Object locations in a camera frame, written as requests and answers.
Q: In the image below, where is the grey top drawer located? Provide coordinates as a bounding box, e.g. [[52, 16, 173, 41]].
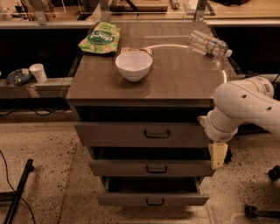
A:
[[74, 122, 209, 148]]

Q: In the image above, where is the grey drawer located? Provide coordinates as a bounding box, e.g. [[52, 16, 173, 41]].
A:
[[89, 147, 214, 177], [74, 122, 209, 148], [97, 177, 209, 207]]

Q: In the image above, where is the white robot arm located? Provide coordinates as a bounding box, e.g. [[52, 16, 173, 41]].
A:
[[197, 76, 280, 170]]

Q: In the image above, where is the grey drawer cabinet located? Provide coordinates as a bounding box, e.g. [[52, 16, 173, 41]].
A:
[[66, 20, 249, 208]]

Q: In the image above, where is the grey middle drawer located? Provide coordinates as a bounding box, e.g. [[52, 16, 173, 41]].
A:
[[89, 147, 214, 177]]

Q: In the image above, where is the grey bottom drawer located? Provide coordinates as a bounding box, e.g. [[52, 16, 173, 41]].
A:
[[97, 177, 209, 207]]

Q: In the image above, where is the black caster wheel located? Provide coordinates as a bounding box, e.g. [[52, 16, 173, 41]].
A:
[[224, 149, 233, 164]]

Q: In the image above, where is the black chair base leg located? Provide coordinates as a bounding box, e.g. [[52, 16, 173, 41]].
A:
[[244, 205, 280, 219]]

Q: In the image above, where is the clear plastic water bottle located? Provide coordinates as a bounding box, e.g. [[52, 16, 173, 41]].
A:
[[188, 30, 233, 58]]

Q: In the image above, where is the white bowl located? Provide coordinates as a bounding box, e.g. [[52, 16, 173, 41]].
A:
[[115, 51, 153, 81]]

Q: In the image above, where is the brown snack packet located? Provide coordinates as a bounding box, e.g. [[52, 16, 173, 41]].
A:
[[121, 47, 153, 56]]

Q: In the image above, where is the green snack bag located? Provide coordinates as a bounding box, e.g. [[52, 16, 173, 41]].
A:
[[78, 22, 121, 54]]

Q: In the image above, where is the white paper cup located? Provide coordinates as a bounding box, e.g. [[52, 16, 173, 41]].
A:
[[29, 63, 47, 82]]

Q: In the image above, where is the black stand leg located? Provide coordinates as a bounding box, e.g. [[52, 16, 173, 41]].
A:
[[3, 159, 34, 224]]

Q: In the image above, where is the black floor cable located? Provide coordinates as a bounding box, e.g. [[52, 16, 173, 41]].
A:
[[0, 150, 37, 224]]

